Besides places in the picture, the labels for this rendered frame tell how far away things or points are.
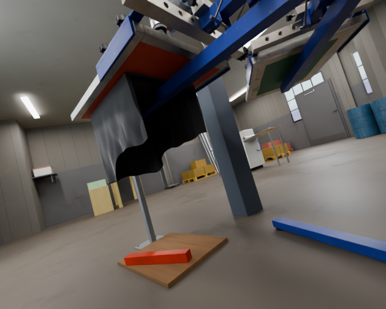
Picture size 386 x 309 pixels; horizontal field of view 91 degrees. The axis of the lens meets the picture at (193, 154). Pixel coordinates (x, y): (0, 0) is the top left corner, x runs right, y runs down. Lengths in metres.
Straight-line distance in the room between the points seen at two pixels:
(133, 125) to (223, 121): 0.88
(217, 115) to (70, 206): 6.56
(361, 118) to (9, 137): 9.37
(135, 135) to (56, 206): 6.77
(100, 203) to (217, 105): 4.70
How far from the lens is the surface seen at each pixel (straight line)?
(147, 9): 0.76
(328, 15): 1.07
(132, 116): 0.90
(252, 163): 5.01
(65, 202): 7.54
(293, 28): 1.30
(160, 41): 0.82
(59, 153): 7.73
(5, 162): 7.04
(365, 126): 6.62
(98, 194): 5.75
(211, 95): 1.61
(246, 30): 0.78
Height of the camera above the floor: 0.47
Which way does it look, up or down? 4 degrees up
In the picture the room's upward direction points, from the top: 16 degrees counter-clockwise
